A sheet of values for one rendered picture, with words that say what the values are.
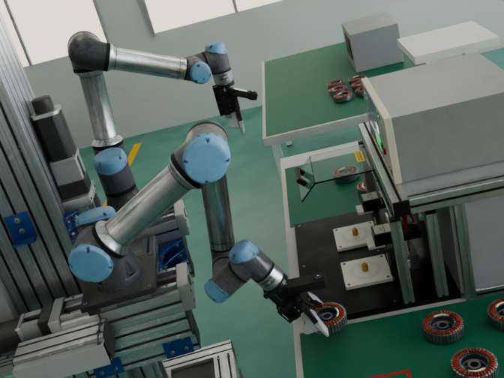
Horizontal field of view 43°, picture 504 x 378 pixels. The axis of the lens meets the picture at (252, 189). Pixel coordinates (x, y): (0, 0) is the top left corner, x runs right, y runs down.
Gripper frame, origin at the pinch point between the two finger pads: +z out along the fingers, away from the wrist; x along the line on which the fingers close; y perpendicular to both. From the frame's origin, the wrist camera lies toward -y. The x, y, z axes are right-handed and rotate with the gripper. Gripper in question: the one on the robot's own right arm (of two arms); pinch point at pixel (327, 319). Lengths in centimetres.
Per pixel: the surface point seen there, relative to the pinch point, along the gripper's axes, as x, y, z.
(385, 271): -23.4, -16.4, 13.0
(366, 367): 15.7, -3.7, 9.2
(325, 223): -66, -2, 6
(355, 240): -46.6, -10.4, 9.7
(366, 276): -22.7, -10.8, 9.8
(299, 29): -498, -7, 22
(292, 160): -142, 8, 4
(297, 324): -9.5, 11.8, 0.7
